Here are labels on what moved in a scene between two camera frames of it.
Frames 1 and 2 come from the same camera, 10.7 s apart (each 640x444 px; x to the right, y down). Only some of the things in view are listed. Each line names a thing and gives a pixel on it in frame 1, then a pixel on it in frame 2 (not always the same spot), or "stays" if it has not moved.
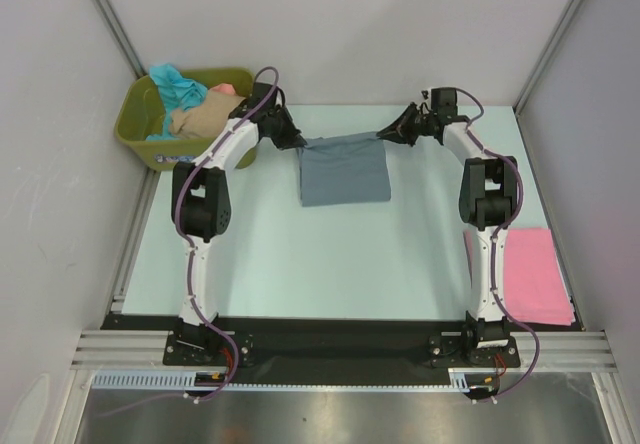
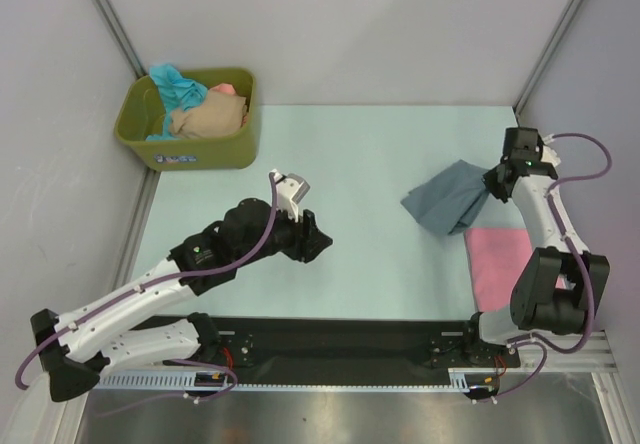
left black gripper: (291, 138) → (306, 239)
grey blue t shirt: (343, 169) → (449, 200)
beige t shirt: (204, 118) stays
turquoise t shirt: (177, 94) stays
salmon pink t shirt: (224, 88) stays
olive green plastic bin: (141, 115) stays
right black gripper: (401, 131) → (490, 181)
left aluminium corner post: (112, 19) stays
